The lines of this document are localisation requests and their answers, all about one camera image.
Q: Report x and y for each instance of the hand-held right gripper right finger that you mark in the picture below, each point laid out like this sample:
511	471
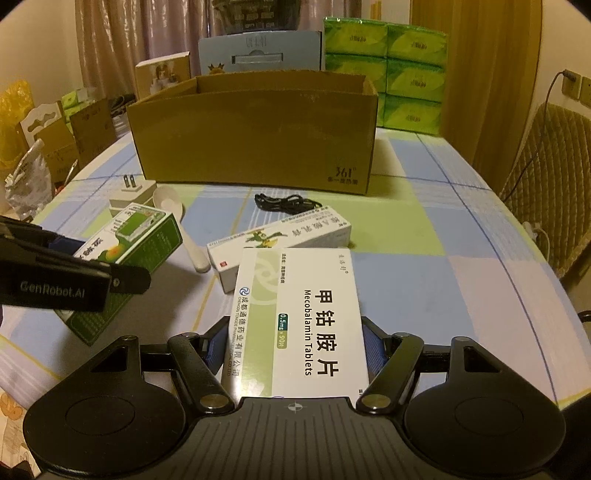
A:
375	346

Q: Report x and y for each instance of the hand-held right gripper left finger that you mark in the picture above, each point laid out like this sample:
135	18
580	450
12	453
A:
212	353

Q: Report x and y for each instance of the long white ointment box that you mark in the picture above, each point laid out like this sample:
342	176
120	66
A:
277	237

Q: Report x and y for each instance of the yellow plastic bag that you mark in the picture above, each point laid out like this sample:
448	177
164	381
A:
14	115

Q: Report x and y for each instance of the white die-cut cardboard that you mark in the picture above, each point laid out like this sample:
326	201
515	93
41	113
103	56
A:
39	120

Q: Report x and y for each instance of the black chair armrest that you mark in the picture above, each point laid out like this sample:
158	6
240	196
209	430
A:
584	316

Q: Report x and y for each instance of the green medicine box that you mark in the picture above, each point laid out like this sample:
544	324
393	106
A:
143	235

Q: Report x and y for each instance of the white charger plug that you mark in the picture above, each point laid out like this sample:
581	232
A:
136	196

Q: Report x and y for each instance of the light blue carton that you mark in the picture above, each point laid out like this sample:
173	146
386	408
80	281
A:
258	53

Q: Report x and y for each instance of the small white picture box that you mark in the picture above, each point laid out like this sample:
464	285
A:
164	76

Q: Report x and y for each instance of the pink-brown curtain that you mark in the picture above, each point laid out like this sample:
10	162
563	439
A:
147	32

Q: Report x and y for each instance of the white plastic spoon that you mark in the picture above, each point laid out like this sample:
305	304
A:
168	201

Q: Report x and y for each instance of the quilted cover chair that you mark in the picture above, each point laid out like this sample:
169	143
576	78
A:
554	184

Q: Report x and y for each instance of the green tissue packs in box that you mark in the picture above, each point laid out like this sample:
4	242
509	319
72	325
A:
74	101

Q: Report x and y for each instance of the stack of green tissue packs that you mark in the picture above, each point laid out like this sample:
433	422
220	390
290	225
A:
388	74

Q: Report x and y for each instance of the checked cloth desktop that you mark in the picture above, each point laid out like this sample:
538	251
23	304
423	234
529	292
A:
461	277

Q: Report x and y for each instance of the wooden door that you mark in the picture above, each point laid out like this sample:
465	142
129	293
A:
475	69

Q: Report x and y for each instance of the black instant noodle bowl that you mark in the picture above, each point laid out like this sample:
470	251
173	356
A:
263	14

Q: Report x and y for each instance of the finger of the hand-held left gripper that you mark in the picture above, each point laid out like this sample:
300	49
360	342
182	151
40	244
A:
129	280
64	247

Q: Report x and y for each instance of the white power strip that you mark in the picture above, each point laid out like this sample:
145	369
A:
534	230

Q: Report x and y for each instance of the tall brown cardboard box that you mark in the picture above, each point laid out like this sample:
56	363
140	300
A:
94	129

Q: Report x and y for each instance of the silver foil sack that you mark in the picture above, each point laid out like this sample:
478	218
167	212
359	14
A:
27	180

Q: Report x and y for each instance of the large white tablet box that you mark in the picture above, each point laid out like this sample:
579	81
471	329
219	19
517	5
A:
300	323

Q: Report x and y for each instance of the small brown cardboard box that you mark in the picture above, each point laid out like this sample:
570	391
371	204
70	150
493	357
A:
57	152

